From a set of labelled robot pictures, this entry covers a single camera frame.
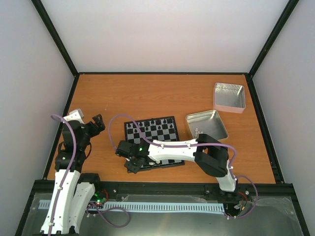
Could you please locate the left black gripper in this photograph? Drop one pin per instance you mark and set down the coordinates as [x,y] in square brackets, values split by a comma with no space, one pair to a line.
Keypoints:
[100,123]

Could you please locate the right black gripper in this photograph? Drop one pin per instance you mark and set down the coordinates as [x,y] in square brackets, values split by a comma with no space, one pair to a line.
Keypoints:
[135,169]

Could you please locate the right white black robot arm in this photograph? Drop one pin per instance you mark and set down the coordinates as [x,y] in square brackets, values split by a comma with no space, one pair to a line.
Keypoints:
[211,156]

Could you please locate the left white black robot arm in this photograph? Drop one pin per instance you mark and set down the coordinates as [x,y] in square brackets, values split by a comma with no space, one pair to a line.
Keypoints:
[72,189]

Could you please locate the small green circuit board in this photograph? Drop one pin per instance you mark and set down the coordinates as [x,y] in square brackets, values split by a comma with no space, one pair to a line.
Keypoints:
[100,198]

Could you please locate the black and white chessboard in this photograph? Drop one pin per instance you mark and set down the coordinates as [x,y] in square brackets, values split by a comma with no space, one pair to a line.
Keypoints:
[162,129]

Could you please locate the gold metal tin box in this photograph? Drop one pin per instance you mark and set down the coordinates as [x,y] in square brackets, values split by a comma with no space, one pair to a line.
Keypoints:
[207,122]

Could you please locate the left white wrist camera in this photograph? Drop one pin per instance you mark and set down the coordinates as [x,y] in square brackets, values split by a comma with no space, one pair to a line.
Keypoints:
[76,114]

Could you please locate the light blue cable duct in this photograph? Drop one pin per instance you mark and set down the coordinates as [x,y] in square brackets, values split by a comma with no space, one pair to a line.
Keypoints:
[149,207]

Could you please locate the black frame rail base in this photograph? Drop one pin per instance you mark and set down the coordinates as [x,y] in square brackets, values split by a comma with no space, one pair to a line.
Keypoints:
[207,191]

